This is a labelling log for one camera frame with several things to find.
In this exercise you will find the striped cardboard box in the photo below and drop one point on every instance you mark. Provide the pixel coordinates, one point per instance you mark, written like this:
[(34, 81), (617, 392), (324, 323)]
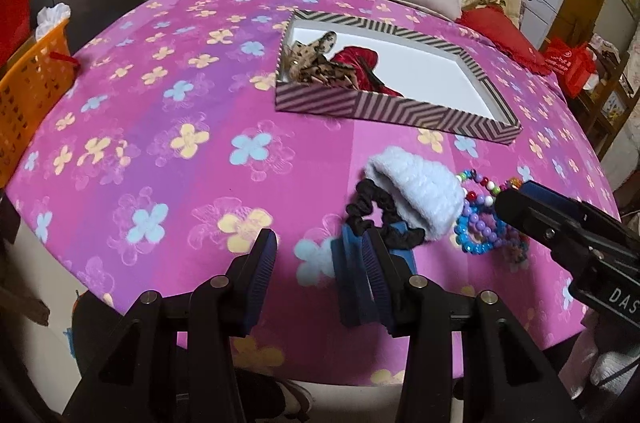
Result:
[(400, 113)]

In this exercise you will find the pink floral bedsheet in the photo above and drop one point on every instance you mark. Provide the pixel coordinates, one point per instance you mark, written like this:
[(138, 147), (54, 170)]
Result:
[(150, 128)]

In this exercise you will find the wooden shelf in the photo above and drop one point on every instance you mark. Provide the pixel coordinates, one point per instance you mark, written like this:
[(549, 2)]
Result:
[(607, 98)]

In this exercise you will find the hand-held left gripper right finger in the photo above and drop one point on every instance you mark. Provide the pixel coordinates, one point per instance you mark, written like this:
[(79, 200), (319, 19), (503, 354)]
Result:
[(375, 273)]

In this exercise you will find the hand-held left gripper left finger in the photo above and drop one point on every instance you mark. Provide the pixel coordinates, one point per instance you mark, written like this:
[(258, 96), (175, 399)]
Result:
[(265, 263)]

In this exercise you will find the red bag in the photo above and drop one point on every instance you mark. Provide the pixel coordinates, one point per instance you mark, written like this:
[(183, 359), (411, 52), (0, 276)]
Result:
[(570, 63)]

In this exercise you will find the red scrunchie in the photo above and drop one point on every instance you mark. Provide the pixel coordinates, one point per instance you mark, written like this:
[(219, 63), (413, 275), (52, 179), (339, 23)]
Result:
[(355, 55)]

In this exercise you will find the leopard print scrunchie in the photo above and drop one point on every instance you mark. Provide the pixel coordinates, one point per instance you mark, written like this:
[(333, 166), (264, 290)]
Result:
[(310, 63)]

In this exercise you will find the red pillow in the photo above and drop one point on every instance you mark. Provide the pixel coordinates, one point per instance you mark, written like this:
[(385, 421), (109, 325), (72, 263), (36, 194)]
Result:
[(500, 33)]

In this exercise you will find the white cloth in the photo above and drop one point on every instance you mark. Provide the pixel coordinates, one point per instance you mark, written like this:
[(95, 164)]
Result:
[(52, 15)]

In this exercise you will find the light blue fluffy scrunchie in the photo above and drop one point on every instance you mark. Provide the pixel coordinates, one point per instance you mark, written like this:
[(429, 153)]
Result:
[(425, 193)]

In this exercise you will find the person's right forearm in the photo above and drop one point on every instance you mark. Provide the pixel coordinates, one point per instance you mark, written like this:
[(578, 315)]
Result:
[(615, 368)]

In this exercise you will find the orange plastic basket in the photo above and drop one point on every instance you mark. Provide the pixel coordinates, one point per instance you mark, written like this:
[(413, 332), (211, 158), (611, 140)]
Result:
[(30, 93)]

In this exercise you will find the black scrunchie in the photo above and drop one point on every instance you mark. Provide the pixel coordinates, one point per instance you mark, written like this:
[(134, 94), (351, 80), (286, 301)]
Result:
[(365, 198)]

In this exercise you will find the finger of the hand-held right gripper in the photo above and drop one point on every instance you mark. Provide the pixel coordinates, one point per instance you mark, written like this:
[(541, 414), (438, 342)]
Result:
[(535, 215), (545, 193)]

